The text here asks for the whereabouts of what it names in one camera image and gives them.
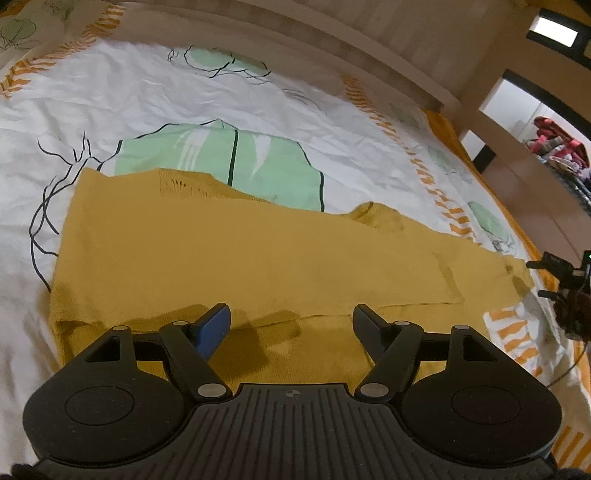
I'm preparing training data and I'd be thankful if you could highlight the beige wooden headboard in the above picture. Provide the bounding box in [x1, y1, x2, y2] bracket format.
[111, 0, 465, 112]

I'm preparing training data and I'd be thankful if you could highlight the thin dark cable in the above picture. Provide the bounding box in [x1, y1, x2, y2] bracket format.
[546, 340, 591, 389]

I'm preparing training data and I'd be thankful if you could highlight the mustard yellow knit garment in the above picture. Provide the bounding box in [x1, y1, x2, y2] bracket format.
[48, 167, 534, 386]

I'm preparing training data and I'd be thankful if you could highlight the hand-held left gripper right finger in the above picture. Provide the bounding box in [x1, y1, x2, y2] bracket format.
[352, 304, 509, 403]

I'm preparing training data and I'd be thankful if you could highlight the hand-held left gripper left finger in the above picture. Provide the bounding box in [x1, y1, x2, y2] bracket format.
[74, 302, 232, 403]

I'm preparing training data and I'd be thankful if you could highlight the orange mattress sheet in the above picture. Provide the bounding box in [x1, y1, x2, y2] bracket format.
[424, 108, 557, 289]

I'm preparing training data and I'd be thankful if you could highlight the bright window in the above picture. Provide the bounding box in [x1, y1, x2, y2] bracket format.
[527, 8, 586, 51]

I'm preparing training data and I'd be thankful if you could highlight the white leaf-print bed sheet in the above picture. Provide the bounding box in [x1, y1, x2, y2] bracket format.
[0, 0, 589, 480]

